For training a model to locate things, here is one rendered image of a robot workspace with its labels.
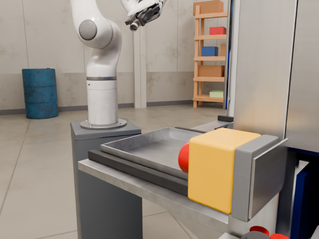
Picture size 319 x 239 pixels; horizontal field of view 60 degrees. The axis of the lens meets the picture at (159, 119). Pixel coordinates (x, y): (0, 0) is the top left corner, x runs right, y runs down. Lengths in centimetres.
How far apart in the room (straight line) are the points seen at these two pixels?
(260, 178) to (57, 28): 667
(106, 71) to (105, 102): 12
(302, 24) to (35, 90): 584
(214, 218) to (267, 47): 26
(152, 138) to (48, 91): 533
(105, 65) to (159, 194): 69
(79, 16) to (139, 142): 54
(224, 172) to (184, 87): 736
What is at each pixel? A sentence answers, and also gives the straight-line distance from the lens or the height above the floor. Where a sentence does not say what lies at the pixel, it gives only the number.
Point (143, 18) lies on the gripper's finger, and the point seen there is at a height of 124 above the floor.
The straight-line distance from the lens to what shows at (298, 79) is 34.
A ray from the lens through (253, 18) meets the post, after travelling 36.
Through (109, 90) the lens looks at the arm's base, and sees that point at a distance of 109.
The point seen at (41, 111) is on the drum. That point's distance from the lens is 608.
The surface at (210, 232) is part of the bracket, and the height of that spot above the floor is 79.
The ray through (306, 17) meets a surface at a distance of 34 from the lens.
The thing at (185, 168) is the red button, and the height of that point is 99.
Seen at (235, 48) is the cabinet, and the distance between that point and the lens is 146.
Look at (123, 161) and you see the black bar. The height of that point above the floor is 90.
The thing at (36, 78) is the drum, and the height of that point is 82.
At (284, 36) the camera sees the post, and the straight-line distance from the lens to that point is 34.
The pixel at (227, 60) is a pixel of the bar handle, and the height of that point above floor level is 112.
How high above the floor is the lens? 111
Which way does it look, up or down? 11 degrees down
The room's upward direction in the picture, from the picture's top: straight up
